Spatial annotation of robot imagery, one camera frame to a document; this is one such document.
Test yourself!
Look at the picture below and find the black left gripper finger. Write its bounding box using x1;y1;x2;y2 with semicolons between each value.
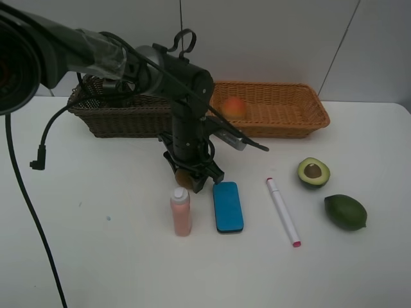
189;175;208;193

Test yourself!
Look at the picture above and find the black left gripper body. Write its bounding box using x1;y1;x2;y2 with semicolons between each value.
158;132;224;184

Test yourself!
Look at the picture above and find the brown kiwi fruit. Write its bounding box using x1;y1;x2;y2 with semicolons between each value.
175;169;193;190

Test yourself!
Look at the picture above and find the pink plastic bottle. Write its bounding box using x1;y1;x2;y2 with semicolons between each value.
170;187;192;237

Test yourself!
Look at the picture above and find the blue whiteboard eraser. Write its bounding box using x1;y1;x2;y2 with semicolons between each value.
213;182;244;234

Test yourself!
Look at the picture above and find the halved avocado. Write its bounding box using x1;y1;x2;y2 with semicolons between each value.
297;157;331;189

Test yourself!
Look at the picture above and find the white pink-tipped marker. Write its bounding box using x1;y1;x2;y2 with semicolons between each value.
266;178;302;248

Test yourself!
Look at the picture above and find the green whole avocado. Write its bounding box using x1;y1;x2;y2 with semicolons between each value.
324;194;368;231

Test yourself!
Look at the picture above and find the black square bottle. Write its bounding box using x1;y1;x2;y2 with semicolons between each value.
102;79;129;108

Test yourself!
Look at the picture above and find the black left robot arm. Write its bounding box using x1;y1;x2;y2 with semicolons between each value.
1;4;224;192

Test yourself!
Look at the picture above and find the dark brown wicker basket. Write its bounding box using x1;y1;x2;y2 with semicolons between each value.
68;75;171;138

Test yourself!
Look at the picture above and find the orange wicker basket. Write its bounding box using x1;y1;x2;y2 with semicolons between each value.
210;81;330;139

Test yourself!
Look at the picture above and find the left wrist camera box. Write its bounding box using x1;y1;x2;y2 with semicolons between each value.
205;115;247;151

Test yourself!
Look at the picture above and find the black cable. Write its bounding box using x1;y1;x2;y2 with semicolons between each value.
4;28;270;308

